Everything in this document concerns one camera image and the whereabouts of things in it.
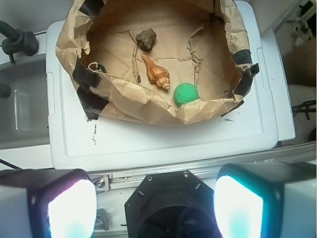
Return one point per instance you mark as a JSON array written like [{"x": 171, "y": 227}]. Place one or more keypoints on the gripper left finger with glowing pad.
[{"x": 47, "y": 203}]

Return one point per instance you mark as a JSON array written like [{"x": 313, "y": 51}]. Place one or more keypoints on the brown paper bag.
[{"x": 202, "y": 42}]

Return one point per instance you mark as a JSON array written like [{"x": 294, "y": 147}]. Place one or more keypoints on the brown rock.
[{"x": 146, "y": 39}]

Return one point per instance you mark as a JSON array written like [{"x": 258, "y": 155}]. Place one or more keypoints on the white plastic bin lid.
[{"x": 110, "y": 144}]

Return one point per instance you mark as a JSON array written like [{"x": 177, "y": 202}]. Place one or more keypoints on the green dimpled ball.
[{"x": 185, "y": 93}]

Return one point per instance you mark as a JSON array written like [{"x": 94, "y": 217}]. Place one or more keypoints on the black clamp knob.
[{"x": 16, "y": 40}]

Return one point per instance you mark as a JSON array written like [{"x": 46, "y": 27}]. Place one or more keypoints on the aluminium extrusion rail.
[{"x": 204, "y": 169}]

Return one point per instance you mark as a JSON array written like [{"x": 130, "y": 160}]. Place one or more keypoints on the black octagonal mount plate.
[{"x": 171, "y": 205}]

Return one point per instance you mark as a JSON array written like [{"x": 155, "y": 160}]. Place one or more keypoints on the metal corner bracket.
[{"x": 101, "y": 184}]

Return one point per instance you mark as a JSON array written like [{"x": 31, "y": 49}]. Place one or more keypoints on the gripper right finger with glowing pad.
[{"x": 266, "y": 200}]

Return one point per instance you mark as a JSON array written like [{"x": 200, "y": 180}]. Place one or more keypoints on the orange plastic conch shell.
[{"x": 156, "y": 74}]

